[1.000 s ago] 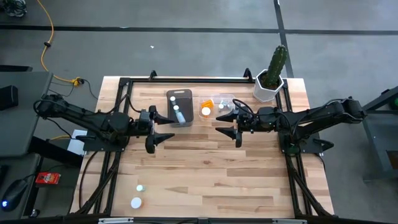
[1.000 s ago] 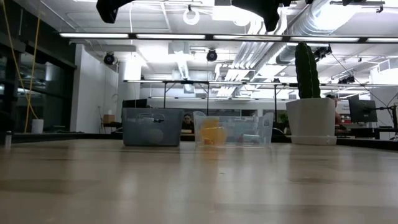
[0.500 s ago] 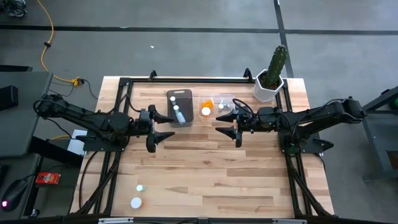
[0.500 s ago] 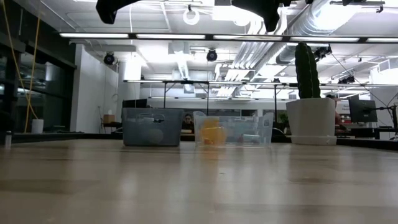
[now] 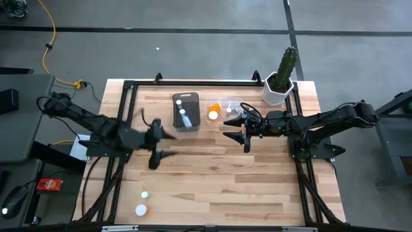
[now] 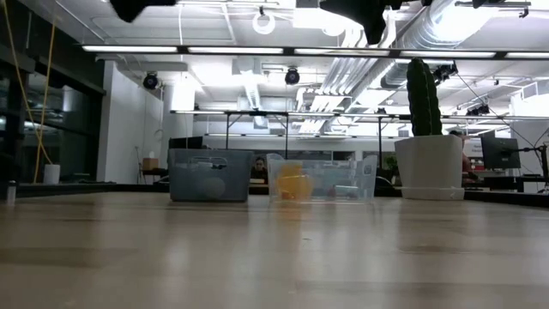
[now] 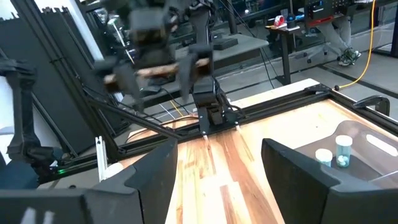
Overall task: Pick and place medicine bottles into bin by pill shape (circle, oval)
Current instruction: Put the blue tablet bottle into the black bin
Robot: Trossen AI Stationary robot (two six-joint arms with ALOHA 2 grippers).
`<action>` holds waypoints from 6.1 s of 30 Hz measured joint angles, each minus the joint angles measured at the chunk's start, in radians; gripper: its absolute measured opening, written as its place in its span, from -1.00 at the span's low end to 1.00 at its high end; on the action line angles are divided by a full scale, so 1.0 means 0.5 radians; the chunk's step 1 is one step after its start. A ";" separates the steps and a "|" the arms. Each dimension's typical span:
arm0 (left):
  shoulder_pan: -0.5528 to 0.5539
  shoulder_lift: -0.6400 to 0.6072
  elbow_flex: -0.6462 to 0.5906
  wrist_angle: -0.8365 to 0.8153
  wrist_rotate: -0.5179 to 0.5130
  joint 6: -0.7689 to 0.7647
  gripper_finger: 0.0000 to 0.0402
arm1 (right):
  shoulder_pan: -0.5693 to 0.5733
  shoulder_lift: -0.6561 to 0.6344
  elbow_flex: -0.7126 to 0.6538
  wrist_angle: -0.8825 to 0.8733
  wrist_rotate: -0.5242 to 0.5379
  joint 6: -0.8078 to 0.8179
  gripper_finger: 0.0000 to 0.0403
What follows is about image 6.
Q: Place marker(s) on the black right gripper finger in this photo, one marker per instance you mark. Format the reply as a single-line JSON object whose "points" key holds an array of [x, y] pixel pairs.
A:
{"points": [[369, 17]]}

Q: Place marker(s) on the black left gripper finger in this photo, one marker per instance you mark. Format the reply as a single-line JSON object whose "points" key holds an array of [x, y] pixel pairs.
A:
{"points": [[137, 6]]}

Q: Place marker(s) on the clear plastic bin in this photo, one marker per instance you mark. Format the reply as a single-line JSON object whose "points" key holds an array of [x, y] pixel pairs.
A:
{"points": [[326, 171]]}

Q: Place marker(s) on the grey plastic bin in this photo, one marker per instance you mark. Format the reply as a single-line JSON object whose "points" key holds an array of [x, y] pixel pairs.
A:
{"points": [[240, 189]]}

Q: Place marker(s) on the long ceiling light bar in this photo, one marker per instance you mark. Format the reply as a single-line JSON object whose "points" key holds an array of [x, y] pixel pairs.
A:
{"points": [[128, 49]]}

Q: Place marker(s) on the black round ceiling spotlight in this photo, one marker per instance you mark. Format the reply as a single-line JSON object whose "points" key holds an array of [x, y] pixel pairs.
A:
{"points": [[150, 81], [292, 76]]}

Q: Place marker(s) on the green cactus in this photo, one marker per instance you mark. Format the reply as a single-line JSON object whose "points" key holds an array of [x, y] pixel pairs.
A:
{"points": [[422, 98]]}

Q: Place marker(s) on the brown cardboard box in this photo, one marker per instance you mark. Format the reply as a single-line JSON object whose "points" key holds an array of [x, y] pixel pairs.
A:
{"points": [[150, 164]]}

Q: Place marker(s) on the white plant pot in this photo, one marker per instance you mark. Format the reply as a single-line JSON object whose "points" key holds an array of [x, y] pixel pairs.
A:
{"points": [[429, 167]]}

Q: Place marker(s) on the black computer monitor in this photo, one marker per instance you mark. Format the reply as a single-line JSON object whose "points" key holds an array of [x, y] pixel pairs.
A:
{"points": [[499, 152]]}

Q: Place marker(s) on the white cup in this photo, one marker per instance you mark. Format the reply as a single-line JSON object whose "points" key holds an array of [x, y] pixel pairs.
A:
{"points": [[51, 174]]}

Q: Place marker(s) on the small grey bottle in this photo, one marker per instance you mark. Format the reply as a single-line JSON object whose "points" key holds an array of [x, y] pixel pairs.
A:
{"points": [[11, 193]]}

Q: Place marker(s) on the silver ventilation duct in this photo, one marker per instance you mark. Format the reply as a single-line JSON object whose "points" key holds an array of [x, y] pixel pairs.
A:
{"points": [[407, 51]]}

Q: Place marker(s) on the background black metal frame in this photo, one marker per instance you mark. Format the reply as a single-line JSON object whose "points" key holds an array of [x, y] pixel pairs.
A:
{"points": [[257, 113]]}

